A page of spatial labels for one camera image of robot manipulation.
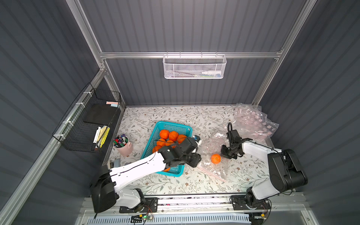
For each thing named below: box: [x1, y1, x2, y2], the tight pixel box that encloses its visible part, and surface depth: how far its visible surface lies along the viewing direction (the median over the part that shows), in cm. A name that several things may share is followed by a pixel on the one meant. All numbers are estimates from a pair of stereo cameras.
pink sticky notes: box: [105, 101, 119, 105], surface depth 86 cm
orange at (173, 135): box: [168, 130, 180, 142], surface depth 96 cm
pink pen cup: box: [112, 133, 134, 157], surface depth 88 cm
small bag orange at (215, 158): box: [210, 153, 222, 165], surface depth 88 cm
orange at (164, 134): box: [159, 129, 170, 141], surface depth 98 cm
